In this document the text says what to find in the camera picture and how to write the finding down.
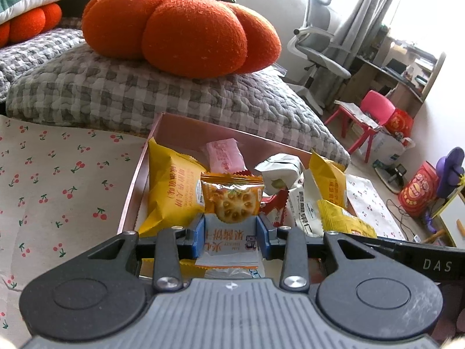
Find red snack packet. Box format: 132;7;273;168
261;191;290;228

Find pink cardboard box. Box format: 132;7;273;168
117;112;378;280

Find grey office chair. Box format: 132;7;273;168
287;0;352;115

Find black device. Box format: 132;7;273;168
378;163;408;193

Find yellow snack packet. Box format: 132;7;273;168
317;199;378;240
139;137;208;238
309;150;348;210

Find silver white snack packet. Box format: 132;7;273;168
254;153;305;194

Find small red bag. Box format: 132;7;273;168
385;108;415;139

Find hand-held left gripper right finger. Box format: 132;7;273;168
256;214;367;292

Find white shopping bag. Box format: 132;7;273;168
371;131;415;168

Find large orange pumpkin cushion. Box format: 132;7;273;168
82;0;282;80

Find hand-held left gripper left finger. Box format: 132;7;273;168
87;214;206;293

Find dark grey sofa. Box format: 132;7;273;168
58;0;107;19

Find pink snack packet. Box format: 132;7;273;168
206;138;245;174

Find grey gingham quilt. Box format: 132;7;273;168
0;27;86;103

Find small whiteboard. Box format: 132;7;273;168
434;189;465;248

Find wooden desk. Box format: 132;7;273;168
339;36;447;117

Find grey gingham pillow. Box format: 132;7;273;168
5;42;351;170

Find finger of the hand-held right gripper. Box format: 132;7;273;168
339;233;400;260

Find newspaper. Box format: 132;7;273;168
334;100;383;130

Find small orange pumpkin cushion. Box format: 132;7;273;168
0;3;63;48

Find large red printed bag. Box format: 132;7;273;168
398;161;440;219

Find black cable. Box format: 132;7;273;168
386;198;423;241

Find red and pink child chair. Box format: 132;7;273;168
324;90;396;164

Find grey curtain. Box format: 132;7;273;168
332;0;405;70

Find blue and orange cracker packet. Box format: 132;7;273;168
195;172;265;270

